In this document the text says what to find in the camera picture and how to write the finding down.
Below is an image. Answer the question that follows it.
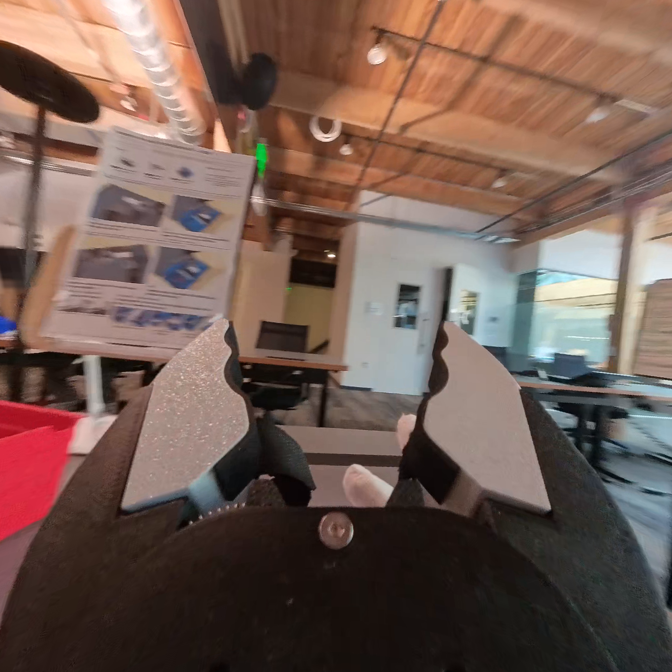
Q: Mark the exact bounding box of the instruction poster on stand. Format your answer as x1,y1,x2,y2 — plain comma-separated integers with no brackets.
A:
67,356,119,456

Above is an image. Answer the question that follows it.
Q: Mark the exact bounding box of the black office chair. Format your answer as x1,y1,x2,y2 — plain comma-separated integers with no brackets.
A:
243,320,312,411

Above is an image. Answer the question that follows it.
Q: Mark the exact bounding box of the wooden backboard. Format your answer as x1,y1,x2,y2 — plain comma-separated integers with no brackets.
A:
20,225,78,350

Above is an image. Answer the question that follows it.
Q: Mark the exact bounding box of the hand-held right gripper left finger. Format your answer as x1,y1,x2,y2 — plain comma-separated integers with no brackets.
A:
121,318,252,513

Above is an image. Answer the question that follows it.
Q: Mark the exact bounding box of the wooden office table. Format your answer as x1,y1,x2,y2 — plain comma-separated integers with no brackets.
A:
512,367,672,497
237,351,349,428

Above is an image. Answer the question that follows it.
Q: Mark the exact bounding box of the black disc floor lamp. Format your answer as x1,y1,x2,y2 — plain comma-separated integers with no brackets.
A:
0,41,102,274

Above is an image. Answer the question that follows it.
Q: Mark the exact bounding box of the person's right hand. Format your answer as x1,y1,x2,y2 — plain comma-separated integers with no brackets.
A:
343,414,419,509

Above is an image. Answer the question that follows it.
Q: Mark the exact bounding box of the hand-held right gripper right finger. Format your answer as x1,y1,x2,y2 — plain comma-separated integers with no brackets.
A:
419,320,553,516

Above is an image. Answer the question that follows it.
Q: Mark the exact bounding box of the silver ceiling duct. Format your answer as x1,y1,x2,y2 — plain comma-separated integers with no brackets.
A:
102,0,207,147

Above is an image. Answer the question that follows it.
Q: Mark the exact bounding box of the black ceiling dome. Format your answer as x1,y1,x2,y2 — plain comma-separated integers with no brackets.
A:
216,51,280,112

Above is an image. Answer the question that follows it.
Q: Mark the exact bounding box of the red plastic bin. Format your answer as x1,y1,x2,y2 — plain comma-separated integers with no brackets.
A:
0,400,89,543

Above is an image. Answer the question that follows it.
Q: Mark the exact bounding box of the instruction sheet in acrylic holder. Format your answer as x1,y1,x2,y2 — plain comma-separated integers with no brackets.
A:
41,125,259,360

